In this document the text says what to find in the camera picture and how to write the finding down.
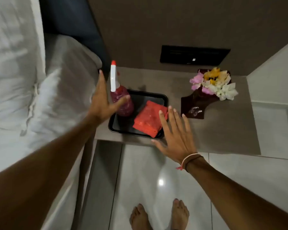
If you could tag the black rectangular tray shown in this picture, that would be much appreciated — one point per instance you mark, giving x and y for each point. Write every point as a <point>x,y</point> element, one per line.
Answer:
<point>124,124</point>

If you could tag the person's right little finger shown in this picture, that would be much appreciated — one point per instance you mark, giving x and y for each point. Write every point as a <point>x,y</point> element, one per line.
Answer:
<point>186,126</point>

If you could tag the person's left foot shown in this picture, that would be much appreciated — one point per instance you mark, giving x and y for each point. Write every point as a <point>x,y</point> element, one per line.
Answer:
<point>139,219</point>

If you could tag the person's right forearm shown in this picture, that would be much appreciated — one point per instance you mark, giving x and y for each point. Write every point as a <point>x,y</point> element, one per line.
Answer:
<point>237,201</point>

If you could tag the person's right foot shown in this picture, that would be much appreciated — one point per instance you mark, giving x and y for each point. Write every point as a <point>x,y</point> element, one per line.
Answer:
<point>180,215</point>

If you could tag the person's right middle finger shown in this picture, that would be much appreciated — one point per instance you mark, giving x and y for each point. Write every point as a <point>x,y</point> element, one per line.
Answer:
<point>172,120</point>

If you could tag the folded red cloth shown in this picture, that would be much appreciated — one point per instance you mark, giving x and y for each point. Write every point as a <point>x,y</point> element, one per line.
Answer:
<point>147,119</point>

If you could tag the pink yellow white flowers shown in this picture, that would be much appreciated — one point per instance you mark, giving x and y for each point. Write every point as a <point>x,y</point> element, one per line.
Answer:
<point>214,83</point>

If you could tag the dark blue headboard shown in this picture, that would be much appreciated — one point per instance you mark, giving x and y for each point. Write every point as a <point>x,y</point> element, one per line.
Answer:
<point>72,23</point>

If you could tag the person's right hand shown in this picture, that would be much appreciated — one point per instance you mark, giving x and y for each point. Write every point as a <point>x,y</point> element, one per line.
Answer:
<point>180,143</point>

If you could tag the white bed duvet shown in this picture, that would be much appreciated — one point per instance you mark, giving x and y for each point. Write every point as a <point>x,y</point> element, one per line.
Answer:
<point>12,69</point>

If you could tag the red spray bottle white nozzle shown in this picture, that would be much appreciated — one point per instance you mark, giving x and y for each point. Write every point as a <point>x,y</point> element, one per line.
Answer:
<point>121,98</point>

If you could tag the person's left hand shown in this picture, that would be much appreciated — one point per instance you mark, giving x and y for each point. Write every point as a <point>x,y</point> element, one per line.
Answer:
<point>100,105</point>

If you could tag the white pillow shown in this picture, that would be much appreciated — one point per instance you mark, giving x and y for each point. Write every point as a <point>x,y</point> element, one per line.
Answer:
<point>67,81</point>

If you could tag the person's left thumb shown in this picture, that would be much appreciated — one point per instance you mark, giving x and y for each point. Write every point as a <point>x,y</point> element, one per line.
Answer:
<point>121,102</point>

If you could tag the dark brown vase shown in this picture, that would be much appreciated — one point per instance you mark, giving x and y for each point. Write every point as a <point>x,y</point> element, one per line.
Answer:
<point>194,105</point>

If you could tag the person's left forearm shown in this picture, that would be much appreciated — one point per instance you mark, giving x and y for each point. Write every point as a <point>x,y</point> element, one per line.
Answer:
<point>38,170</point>

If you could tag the black wall switch panel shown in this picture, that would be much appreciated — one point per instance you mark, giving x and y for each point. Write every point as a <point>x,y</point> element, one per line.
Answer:
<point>194,55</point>

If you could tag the person's right thumb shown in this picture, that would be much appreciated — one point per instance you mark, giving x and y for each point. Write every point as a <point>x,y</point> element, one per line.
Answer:
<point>159,144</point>

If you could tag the person's foot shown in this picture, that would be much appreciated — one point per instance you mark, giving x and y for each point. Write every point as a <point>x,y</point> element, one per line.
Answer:
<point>180,215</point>
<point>139,219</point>

